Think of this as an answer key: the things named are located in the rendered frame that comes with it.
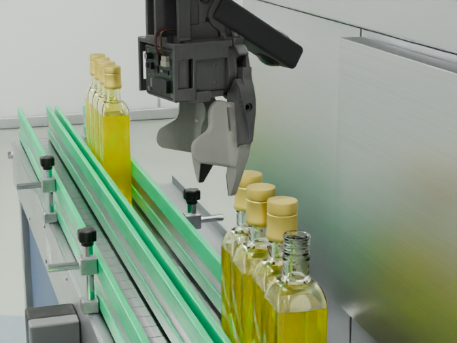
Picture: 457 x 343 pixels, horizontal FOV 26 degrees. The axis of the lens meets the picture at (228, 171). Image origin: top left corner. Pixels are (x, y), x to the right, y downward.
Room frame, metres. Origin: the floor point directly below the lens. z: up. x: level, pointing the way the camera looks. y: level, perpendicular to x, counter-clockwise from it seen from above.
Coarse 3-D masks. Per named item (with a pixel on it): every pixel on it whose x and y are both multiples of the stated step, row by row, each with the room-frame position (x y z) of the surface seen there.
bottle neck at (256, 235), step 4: (248, 228) 1.10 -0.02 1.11; (252, 228) 1.08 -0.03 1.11; (256, 228) 1.08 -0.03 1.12; (260, 228) 1.08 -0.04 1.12; (264, 228) 1.08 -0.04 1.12; (248, 232) 1.09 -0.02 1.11; (252, 232) 1.09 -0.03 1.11; (256, 232) 1.08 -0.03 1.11; (260, 232) 1.08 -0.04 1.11; (264, 232) 1.08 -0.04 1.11; (248, 236) 1.09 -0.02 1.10; (252, 236) 1.09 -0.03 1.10; (256, 236) 1.08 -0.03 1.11; (260, 236) 1.08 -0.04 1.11; (264, 236) 1.08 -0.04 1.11; (248, 240) 1.09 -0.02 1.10; (252, 240) 1.09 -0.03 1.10; (256, 240) 1.08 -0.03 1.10; (260, 240) 1.08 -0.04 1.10; (264, 240) 1.08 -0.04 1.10; (268, 240) 1.08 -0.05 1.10; (252, 244) 1.08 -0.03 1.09; (256, 244) 1.08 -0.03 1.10; (260, 244) 1.08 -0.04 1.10; (264, 244) 1.08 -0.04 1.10; (268, 244) 1.08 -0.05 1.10
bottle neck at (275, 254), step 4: (272, 244) 1.03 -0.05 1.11; (276, 244) 1.03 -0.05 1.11; (280, 244) 1.03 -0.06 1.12; (272, 248) 1.03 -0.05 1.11; (276, 248) 1.03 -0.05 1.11; (280, 248) 1.03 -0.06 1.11; (272, 252) 1.03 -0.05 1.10; (276, 252) 1.03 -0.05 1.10; (280, 252) 1.03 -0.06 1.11; (272, 256) 1.03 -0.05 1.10; (276, 256) 1.03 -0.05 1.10; (280, 256) 1.03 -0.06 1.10; (272, 260) 1.03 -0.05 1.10; (276, 260) 1.03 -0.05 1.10; (280, 260) 1.03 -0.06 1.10
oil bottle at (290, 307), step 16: (272, 288) 0.98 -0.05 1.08; (288, 288) 0.96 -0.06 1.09; (304, 288) 0.97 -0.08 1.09; (320, 288) 0.97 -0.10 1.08; (272, 304) 0.97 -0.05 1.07; (288, 304) 0.95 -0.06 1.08; (304, 304) 0.96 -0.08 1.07; (320, 304) 0.96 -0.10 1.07; (272, 320) 0.97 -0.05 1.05; (288, 320) 0.95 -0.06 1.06; (304, 320) 0.96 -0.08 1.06; (320, 320) 0.96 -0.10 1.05; (272, 336) 0.97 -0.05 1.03; (288, 336) 0.95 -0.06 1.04; (304, 336) 0.96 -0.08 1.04; (320, 336) 0.96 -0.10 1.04
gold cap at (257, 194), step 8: (248, 184) 1.10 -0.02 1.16; (256, 184) 1.10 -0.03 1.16; (264, 184) 1.10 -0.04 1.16; (272, 184) 1.10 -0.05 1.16; (248, 192) 1.09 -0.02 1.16; (256, 192) 1.08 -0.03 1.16; (264, 192) 1.08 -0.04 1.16; (272, 192) 1.08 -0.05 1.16; (248, 200) 1.09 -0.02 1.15; (256, 200) 1.08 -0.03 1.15; (264, 200) 1.08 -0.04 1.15; (248, 208) 1.09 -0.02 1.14; (256, 208) 1.08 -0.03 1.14; (264, 208) 1.08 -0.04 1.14; (248, 216) 1.09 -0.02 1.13; (256, 216) 1.08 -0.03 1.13; (264, 216) 1.08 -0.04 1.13; (248, 224) 1.09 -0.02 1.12; (256, 224) 1.08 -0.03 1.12; (264, 224) 1.08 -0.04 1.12
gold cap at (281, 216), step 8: (272, 200) 1.04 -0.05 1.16; (280, 200) 1.04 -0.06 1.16; (288, 200) 1.04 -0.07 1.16; (296, 200) 1.04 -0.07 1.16; (272, 208) 1.03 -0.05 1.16; (280, 208) 1.03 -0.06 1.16; (288, 208) 1.03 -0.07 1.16; (296, 208) 1.03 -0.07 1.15; (272, 216) 1.03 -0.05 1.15; (280, 216) 1.03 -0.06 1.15; (288, 216) 1.03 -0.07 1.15; (296, 216) 1.03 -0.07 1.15; (272, 224) 1.03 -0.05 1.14; (280, 224) 1.03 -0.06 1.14; (288, 224) 1.03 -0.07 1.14; (296, 224) 1.03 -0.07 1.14; (272, 232) 1.03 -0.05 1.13; (280, 232) 1.02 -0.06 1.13; (272, 240) 1.03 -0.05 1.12; (280, 240) 1.02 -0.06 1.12
